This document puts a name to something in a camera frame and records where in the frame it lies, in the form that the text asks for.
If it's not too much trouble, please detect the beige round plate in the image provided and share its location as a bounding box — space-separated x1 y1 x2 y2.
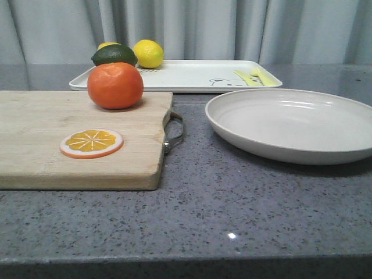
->
205 88 371 165

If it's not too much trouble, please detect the yellow lemon behind lime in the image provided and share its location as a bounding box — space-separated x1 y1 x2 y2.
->
97 42 120 50

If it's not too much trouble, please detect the white rectangular bear tray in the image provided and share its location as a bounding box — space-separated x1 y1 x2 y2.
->
69 59 283 94

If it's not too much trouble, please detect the dark green lime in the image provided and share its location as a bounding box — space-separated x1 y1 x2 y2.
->
91 44 138 66

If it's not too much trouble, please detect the wooden cutting board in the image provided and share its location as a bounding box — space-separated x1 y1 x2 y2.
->
1 91 173 190

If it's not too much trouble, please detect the orange slice piece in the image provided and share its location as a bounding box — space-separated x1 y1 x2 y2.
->
59 129 124 159

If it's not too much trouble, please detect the grey curtain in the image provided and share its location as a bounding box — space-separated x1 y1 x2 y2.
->
1 1 371 65

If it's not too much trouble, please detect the orange mandarin fruit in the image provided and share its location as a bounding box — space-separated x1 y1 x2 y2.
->
87 62 144 109

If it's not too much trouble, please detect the metal cutting board handle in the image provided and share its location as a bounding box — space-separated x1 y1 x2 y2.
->
163 110 184 154

